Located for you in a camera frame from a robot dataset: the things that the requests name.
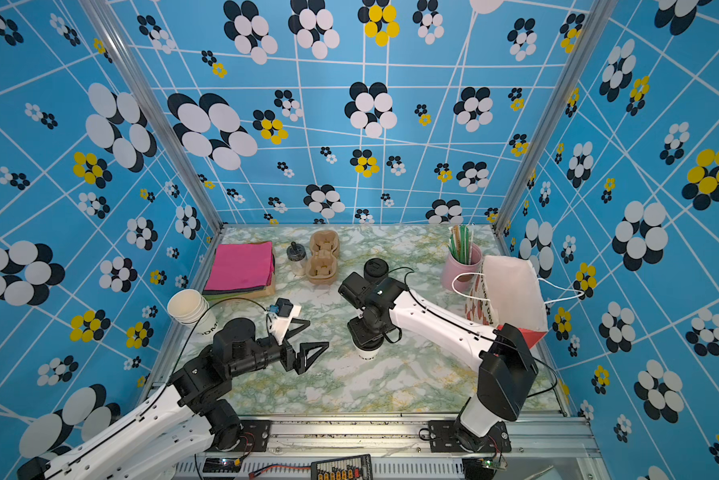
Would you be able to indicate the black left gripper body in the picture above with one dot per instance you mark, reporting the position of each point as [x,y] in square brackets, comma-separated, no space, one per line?
[288,356]

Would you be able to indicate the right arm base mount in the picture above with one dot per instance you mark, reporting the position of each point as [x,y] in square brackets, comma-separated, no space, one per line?
[450,437]

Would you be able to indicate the stack of white paper cups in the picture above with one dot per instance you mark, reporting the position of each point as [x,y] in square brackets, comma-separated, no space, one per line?
[190,308]

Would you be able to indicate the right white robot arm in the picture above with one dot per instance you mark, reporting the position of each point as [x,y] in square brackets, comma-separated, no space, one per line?
[506,369]

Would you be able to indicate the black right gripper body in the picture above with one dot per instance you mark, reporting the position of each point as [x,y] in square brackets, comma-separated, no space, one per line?
[367,323]

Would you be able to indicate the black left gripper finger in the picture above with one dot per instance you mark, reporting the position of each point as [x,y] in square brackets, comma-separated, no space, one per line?
[297,326]
[309,353]

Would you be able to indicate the green and white straws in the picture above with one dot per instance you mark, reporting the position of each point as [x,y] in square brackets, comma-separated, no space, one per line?
[460,241]

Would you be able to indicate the black cup lid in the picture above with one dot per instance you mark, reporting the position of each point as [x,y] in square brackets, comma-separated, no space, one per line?
[367,339]

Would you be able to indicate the white red paper gift bag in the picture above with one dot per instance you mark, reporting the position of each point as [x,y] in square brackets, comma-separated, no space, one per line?
[508,291]

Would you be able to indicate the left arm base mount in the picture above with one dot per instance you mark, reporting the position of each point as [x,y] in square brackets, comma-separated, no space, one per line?
[250,436]

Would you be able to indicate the black battery charger device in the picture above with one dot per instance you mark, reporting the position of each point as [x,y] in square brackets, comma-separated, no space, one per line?
[357,467]

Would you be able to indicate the glass sugar jar black lid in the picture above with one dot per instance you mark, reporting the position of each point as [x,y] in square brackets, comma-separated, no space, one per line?
[298,258]

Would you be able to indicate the pink straw holder cup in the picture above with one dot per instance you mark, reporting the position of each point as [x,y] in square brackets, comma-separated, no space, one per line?
[459,277]

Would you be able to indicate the white paper coffee cup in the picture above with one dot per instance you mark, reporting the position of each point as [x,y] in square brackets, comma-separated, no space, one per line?
[368,354]

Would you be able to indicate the pink paper napkin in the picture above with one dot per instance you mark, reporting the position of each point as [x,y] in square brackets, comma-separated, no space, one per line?
[241,268]

